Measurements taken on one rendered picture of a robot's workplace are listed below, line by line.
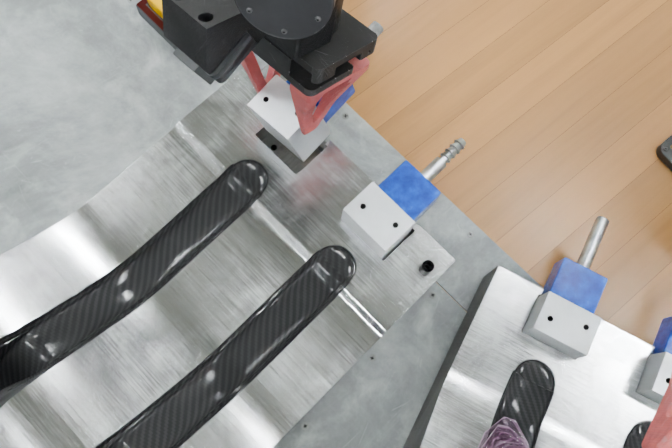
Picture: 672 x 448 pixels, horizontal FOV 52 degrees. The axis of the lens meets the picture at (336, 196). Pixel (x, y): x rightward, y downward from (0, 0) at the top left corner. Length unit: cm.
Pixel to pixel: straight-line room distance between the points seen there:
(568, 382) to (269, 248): 28
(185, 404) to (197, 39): 29
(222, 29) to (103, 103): 35
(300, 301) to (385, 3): 37
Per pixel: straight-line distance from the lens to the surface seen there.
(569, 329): 63
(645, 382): 67
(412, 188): 60
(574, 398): 65
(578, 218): 75
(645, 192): 79
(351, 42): 51
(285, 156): 64
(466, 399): 62
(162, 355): 59
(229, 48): 45
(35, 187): 75
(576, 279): 65
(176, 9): 44
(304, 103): 51
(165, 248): 61
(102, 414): 56
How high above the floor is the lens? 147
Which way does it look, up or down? 72 degrees down
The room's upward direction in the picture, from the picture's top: 8 degrees clockwise
